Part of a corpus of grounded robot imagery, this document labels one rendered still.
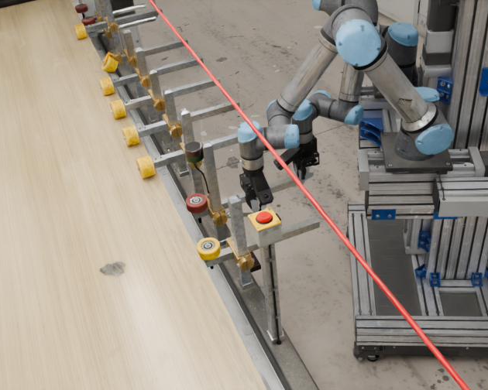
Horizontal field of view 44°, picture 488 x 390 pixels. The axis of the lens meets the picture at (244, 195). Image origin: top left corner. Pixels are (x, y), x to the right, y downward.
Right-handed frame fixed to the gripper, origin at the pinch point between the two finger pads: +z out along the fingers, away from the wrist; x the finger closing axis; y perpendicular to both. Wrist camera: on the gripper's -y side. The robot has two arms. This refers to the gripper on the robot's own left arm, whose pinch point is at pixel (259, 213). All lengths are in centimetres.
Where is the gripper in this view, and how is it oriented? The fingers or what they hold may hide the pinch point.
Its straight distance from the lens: 208.8
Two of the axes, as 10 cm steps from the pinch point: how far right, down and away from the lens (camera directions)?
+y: -3.7, -5.6, 7.4
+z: 0.9, 7.7, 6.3
